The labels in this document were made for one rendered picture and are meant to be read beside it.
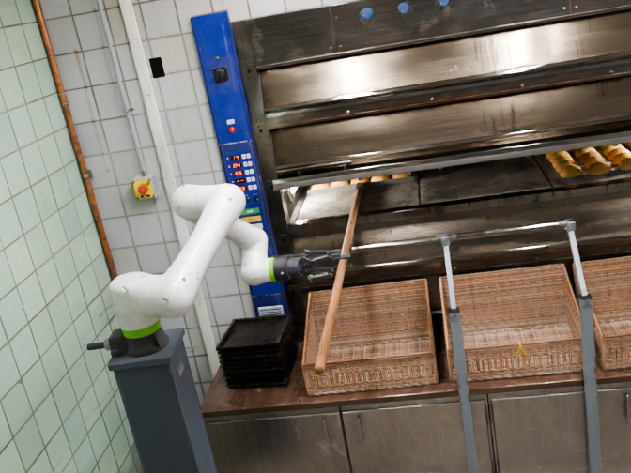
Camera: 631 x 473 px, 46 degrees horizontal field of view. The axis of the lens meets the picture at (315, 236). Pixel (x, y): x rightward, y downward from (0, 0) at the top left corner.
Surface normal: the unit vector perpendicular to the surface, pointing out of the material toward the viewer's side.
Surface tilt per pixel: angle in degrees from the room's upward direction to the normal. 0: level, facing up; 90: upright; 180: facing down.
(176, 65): 90
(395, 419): 90
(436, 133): 70
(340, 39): 90
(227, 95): 90
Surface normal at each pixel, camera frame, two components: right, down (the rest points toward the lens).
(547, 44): -0.16, 0.00
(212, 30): -0.11, 0.35
